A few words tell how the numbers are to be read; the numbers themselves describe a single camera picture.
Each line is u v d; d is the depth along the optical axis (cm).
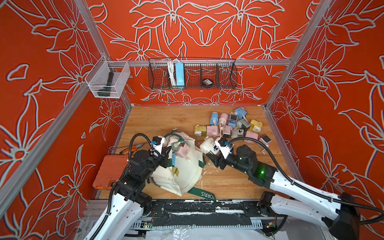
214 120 102
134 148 95
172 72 90
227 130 98
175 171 81
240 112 110
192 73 99
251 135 95
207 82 95
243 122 103
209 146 68
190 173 84
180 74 90
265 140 90
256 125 103
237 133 97
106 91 78
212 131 98
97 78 79
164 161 62
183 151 88
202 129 100
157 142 59
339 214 40
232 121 106
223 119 103
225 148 60
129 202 49
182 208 74
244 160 53
